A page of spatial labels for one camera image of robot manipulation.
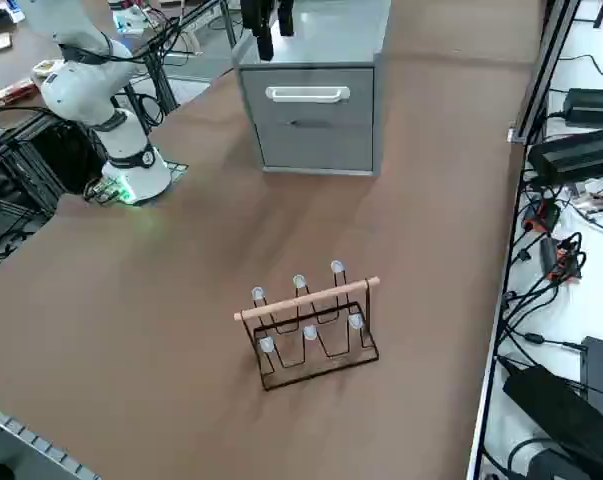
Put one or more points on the black frame structure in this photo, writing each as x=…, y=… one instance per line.
x=56, y=160

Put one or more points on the small black power supply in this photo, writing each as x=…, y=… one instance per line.
x=596, y=105

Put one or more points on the large black power supply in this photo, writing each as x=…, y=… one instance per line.
x=571, y=157

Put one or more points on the red packet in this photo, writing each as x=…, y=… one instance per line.
x=8, y=94

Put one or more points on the gray drawer cabinet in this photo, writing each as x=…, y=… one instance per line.
x=331, y=30

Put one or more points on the orange black electronics module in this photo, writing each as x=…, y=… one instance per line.
x=563, y=260

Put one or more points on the aluminium frame post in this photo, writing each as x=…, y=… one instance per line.
x=538, y=85

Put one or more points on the long black power brick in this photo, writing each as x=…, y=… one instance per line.
x=556, y=405

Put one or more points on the gray lower drawer front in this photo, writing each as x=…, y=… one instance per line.
x=311, y=150

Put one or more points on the red black adapter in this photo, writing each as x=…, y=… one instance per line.
x=543, y=215

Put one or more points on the perforated metal edge rail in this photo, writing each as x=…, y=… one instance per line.
x=26, y=437

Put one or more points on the small food packet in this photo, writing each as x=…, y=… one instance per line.
x=47, y=69

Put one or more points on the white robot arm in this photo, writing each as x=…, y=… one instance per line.
x=81, y=85

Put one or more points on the small circuit board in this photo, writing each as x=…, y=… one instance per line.
x=598, y=192

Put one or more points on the black stand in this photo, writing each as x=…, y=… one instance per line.
x=601, y=12

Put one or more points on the blue white box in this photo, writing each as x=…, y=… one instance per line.
x=20, y=10

